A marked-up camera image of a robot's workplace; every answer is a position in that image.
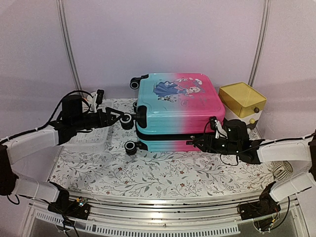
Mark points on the pink and teal kids suitcase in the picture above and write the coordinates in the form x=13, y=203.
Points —
x=171, y=110

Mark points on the left wall aluminium post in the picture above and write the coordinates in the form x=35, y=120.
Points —
x=61, y=11

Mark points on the yellow top drawer box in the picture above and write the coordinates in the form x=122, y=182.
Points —
x=242, y=102

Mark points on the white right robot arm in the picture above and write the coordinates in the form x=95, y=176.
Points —
x=232, y=138

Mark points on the right wall aluminium post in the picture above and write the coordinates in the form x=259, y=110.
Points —
x=260, y=41

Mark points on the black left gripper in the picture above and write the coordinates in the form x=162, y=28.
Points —
x=109, y=121

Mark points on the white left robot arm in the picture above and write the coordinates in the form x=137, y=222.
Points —
x=76, y=116

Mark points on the aluminium front rail frame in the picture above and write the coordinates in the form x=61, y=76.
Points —
x=208, y=216

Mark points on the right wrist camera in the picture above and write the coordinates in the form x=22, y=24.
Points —
x=216, y=126

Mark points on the floral patterned table mat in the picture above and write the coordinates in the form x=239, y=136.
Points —
x=155, y=175

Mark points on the wall aluminium post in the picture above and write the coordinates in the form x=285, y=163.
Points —
x=260, y=41
x=61, y=11

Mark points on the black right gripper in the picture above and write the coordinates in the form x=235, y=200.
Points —
x=208, y=139

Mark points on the white perforated plastic basket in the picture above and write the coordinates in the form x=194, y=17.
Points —
x=92, y=142

